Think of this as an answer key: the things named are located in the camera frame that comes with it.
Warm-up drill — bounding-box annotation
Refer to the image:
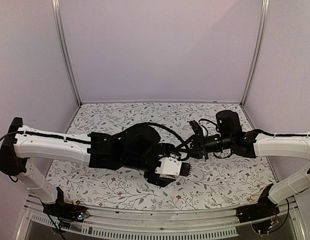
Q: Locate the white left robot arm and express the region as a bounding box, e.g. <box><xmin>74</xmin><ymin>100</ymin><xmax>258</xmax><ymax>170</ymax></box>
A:
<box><xmin>0</xmin><ymin>117</ymin><xmax>182</xmax><ymax>217</ymax></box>

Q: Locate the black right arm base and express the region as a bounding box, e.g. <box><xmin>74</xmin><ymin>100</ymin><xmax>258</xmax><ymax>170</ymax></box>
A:
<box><xmin>236</xmin><ymin>184</ymin><xmax>279</xmax><ymax>223</ymax></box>

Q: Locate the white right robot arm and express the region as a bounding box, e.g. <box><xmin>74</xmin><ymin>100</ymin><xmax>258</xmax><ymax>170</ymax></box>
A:
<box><xmin>189</xmin><ymin>110</ymin><xmax>310</xmax><ymax>218</ymax></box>

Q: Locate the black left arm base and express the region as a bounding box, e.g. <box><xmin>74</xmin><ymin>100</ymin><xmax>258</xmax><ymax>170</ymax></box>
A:
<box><xmin>42</xmin><ymin>187</ymin><xmax>90</xmax><ymax>222</ymax></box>

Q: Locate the floral patterned table mat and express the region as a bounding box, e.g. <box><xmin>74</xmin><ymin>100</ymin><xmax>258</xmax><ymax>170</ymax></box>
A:
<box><xmin>46</xmin><ymin>103</ymin><xmax>274</xmax><ymax>211</ymax></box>

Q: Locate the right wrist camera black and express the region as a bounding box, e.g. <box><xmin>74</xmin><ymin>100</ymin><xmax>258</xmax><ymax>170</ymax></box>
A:
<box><xmin>189</xmin><ymin>120</ymin><xmax>203</xmax><ymax>135</ymax></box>

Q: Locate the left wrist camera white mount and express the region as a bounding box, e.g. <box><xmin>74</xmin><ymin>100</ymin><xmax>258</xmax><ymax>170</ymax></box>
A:
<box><xmin>155</xmin><ymin>156</ymin><xmax>192</xmax><ymax>177</ymax></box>

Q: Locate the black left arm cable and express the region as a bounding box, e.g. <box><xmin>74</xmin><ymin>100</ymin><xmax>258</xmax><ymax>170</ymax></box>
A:
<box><xmin>144</xmin><ymin>122</ymin><xmax>195</xmax><ymax>161</ymax></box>

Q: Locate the aluminium table edge rail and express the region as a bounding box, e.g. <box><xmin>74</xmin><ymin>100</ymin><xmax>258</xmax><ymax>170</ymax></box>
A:
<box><xmin>16</xmin><ymin>194</ymin><xmax>310</xmax><ymax>240</ymax></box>

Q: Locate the right aluminium frame post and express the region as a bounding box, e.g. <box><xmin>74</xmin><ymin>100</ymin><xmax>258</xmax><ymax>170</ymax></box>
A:
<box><xmin>239</xmin><ymin>0</ymin><xmax>270</xmax><ymax>106</ymax></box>

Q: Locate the aluminium frame post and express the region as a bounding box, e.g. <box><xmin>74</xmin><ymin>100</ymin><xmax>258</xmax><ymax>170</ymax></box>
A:
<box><xmin>52</xmin><ymin>0</ymin><xmax>82</xmax><ymax>107</ymax></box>
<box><xmin>239</xmin><ymin>0</ymin><xmax>270</xmax><ymax>106</ymax></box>

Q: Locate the left aluminium frame post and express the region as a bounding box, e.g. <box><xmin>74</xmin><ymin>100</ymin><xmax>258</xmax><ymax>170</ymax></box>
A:
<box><xmin>52</xmin><ymin>0</ymin><xmax>82</xmax><ymax>107</ymax></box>

